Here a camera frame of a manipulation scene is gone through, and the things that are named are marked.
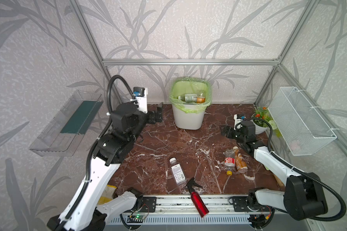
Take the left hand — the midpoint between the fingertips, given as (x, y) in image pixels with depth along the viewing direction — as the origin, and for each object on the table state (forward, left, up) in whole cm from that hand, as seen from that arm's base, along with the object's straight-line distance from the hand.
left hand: (156, 97), depth 60 cm
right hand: (+8, -38, -29) cm, 49 cm away
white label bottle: (-17, -9, -43) cm, 47 cm away
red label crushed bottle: (-12, -40, -40) cm, 58 cm away
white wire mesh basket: (-9, -65, -10) cm, 66 cm away
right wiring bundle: (-40, -51, -47) cm, 80 cm away
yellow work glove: (-29, +29, -45) cm, 61 cm away
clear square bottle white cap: (+30, -15, -30) cm, 45 cm away
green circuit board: (-39, +10, -45) cm, 61 cm away
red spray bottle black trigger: (-36, -21, -41) cm, 59 cm away
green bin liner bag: (+33, -14, -21) cm, 42 cm away
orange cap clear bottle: (+25, -23, -26) cm, 43 cm away
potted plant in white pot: (+10, -63, -35) cm, 73 cm away
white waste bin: (+14, -17, -36) cm, 43 cm away
